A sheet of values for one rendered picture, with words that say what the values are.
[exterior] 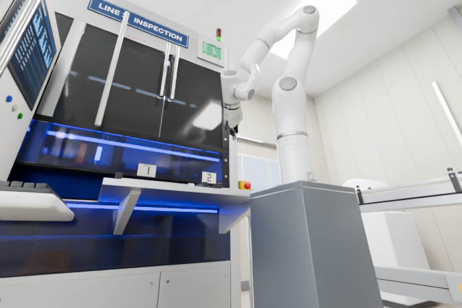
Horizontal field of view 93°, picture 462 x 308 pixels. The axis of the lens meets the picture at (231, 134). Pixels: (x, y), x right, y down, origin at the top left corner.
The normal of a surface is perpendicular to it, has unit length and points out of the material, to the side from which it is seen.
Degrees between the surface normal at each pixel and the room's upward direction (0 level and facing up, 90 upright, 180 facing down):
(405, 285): 90
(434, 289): 90
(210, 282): 90
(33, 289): 90
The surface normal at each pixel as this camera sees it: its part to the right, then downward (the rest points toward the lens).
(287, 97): -0.18, 0.21
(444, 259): -0.86, -0.20
